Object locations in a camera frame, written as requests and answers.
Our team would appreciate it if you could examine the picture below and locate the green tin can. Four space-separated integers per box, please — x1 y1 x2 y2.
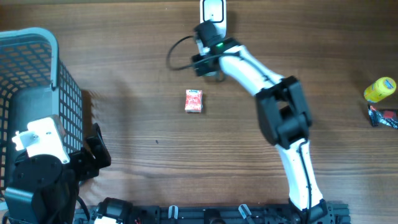
205 71 220 78

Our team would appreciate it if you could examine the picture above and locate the red white tissue pack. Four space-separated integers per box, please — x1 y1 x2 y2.
185 90 203 113

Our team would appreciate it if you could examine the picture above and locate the yellow bottle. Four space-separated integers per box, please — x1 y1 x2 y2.
364 77 397 103

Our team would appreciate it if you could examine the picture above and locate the black red snack packet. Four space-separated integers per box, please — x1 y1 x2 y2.
368 105 397 129

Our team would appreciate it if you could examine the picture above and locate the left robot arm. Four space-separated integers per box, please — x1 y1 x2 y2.
1 123 111 223

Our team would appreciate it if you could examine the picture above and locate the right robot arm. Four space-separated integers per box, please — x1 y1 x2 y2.
192 21 327 223

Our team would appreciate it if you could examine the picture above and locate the white barcode scanner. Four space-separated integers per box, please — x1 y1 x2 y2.
200 0 227 37

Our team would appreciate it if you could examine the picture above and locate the grey plastic shopping basket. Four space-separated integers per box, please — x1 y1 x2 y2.
1 27 83 194

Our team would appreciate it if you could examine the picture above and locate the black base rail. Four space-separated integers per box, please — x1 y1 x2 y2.
73 198 351 224

